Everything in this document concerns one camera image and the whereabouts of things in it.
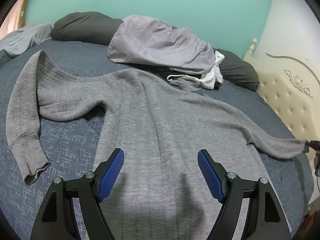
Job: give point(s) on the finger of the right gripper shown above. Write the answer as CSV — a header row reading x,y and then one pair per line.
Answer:
x,y
315,145

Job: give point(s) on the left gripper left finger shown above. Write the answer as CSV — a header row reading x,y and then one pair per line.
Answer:
x,y
56,217

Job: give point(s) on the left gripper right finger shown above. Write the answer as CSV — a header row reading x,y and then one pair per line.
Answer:
x,y
265,217

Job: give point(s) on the grey sweatshirt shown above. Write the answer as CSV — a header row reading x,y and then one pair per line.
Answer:
x,y
161,193

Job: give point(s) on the person's right hand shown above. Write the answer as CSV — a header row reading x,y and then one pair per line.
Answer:
x,y
316,162

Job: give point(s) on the cream tufted headboard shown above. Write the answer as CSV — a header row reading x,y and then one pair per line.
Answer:
x,y
290,86

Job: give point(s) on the dark blue bed sheet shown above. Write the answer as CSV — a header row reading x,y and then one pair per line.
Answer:
x,y
70,147

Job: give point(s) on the white garment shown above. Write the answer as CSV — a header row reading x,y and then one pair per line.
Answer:
x,y
213,79

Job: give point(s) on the light grey blanket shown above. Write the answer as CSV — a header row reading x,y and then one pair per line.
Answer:
x,y
19,41

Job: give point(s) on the long dark grey pillow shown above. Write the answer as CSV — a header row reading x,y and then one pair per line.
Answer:
x,y
94,27

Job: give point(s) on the light lilac-grey garment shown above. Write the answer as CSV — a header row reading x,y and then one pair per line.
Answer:
x,y
151,41

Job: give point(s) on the beige curtain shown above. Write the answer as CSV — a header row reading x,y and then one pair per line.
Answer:
x,y
10,23

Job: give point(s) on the grey hoodie with drawstring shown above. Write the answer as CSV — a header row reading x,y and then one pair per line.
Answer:
x,y
184,82

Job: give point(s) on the wooden window frame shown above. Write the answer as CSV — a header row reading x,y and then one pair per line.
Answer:
x,y
21,22

